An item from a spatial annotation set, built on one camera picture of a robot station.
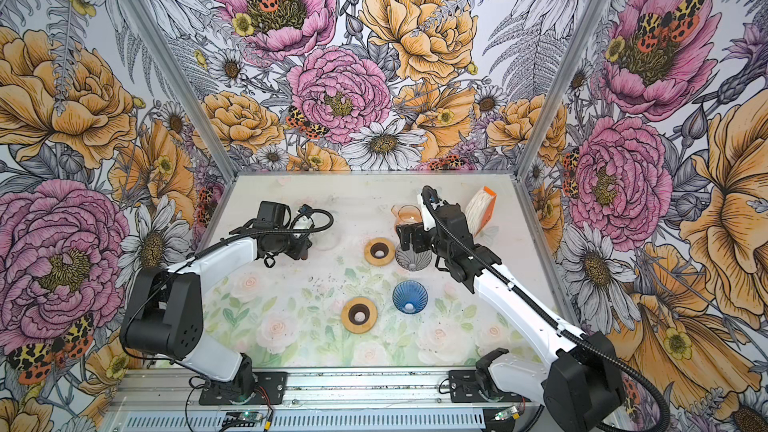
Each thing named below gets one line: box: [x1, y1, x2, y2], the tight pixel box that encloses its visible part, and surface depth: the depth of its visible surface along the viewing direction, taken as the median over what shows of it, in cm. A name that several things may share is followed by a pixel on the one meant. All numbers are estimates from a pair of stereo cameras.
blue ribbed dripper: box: [392, 279, 429, 315], surface depth 87 cm
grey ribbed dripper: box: [395, 244, 432, 272], surface depth 96 cm
